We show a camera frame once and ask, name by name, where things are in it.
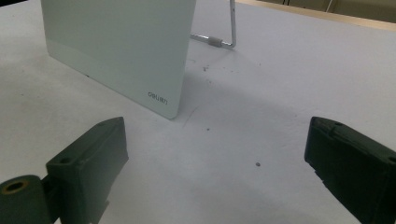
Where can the frosted glass whiteboard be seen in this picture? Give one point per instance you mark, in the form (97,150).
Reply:
(118,40)

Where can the metal whiteboard support leg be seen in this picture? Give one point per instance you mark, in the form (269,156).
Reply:
(232,18)

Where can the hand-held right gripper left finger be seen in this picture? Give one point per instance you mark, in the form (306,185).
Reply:
(90,161)

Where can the wooden table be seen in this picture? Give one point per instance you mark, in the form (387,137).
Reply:
(342,18)

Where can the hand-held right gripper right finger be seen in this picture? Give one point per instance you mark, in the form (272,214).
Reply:
(355,165)

